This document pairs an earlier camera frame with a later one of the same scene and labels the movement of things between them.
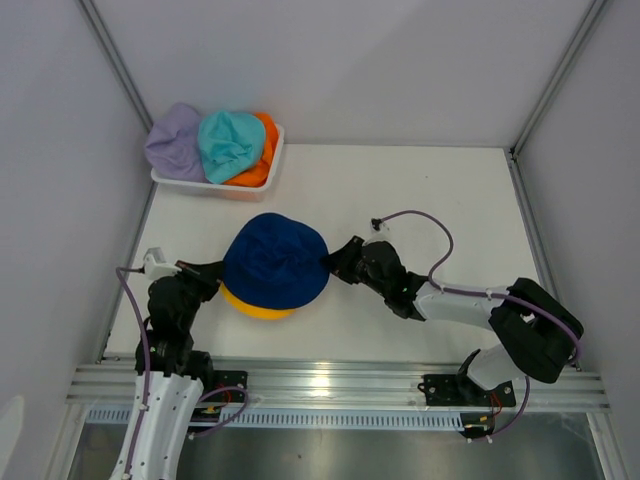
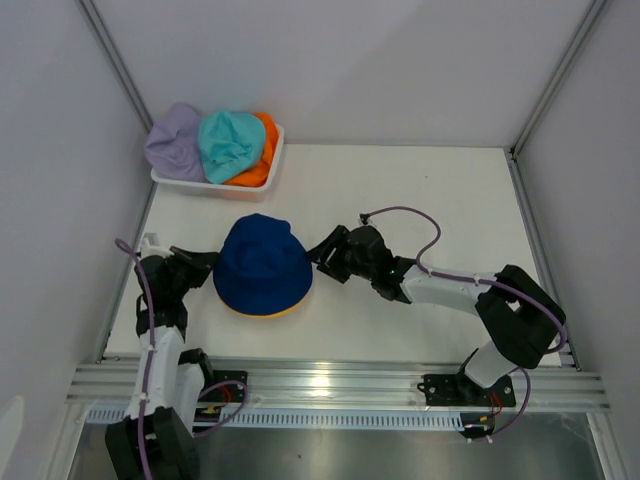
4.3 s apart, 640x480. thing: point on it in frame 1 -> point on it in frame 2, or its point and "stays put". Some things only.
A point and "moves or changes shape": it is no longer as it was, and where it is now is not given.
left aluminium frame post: [117, 62] stays put
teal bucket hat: [229, 142] stays put
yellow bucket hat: [253, 309] -> [273, 314]
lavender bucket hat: [173, 146] stays put
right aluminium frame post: [562, 66] stays put
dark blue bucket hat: [271, 261] moves or changes shape
